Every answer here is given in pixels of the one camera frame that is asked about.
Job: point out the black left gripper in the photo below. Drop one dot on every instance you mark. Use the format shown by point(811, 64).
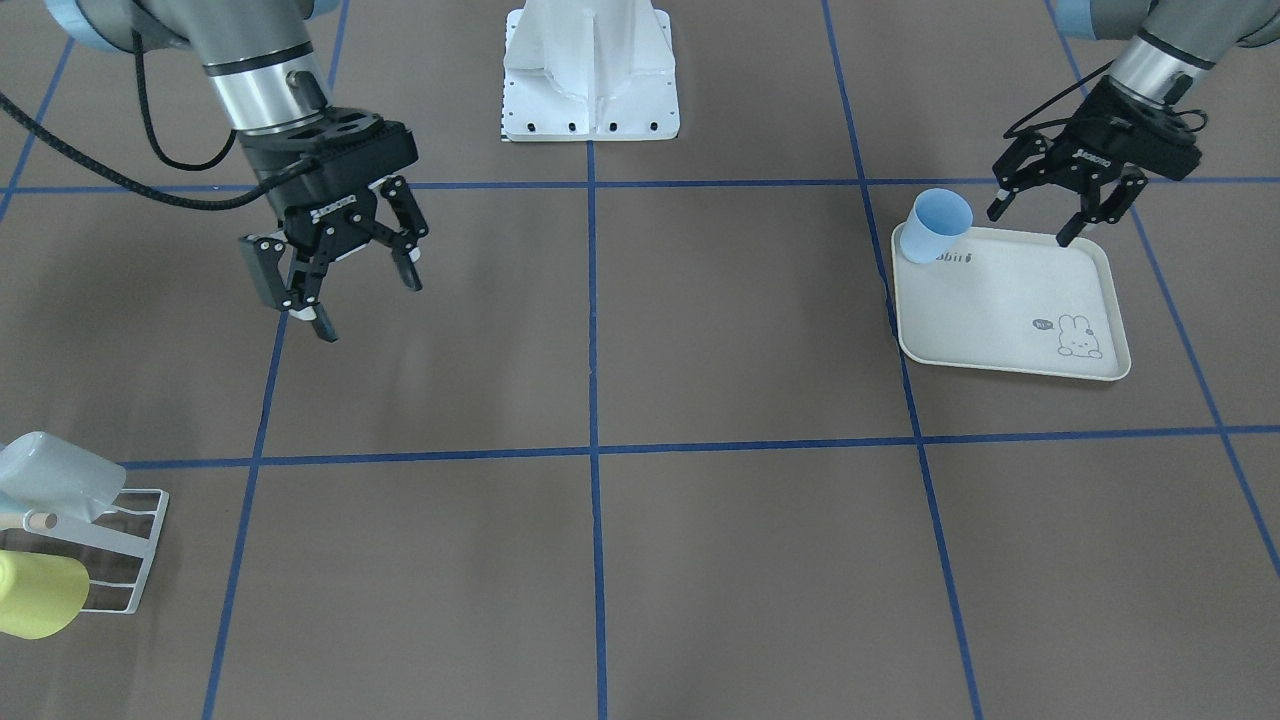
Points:
point(1092, 152)

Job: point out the yellow plastic cup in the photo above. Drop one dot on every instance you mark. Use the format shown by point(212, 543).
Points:
point(40, 593)

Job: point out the grey plastic cup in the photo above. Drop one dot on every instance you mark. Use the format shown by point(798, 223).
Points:
point(43, 473)

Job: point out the cream serving tray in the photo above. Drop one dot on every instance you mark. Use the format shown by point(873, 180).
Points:
point(1011, 301)

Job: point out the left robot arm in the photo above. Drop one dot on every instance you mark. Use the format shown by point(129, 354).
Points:
point(1169, 46)

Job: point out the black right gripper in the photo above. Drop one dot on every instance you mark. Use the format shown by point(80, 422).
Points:
point(322, 219)

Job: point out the brown table mat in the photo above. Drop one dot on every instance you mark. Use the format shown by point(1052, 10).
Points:
point(645, 447)

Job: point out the blue plastic cup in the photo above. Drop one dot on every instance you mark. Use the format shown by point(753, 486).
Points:
point(937, 219)

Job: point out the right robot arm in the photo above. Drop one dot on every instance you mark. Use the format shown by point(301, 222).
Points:
point(257, 55)

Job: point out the white wire cup rack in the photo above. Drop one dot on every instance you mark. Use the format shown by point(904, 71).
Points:
point(118, 548)

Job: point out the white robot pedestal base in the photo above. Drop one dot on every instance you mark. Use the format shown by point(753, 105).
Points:
point(579, 71)

